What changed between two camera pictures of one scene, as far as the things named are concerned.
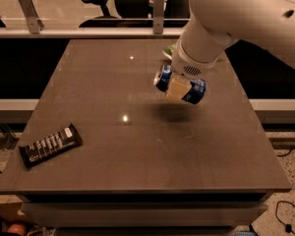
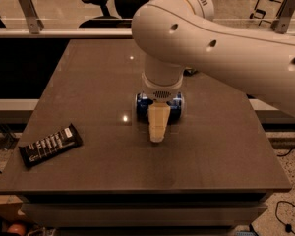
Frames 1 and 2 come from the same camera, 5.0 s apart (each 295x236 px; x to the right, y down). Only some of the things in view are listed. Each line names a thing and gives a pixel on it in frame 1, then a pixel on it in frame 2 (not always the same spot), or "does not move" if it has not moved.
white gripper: [187, 67] to [161, 92]
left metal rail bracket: [34, 23] does not move
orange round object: [17, 228] does not move
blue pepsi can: [194, 94] to [143, 106]
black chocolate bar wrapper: [36, 150] does not move
